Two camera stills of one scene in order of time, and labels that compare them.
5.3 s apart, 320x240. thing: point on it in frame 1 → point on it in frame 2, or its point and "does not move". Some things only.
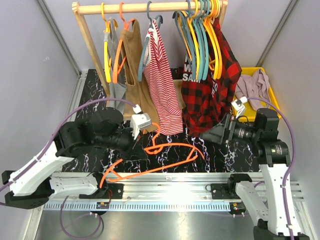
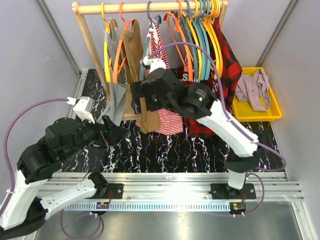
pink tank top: (256, 86) does not move
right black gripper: (216, 134) → (139, 90)
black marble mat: (179, 153) does not move
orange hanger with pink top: (111, 175) → (173, 21)
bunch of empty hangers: (198, 38) does not move
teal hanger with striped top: (145, 53) does not move
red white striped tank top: (165, 102) does not move
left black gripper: (134, 152) → (116, 134)
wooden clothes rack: (81, 8) does not move
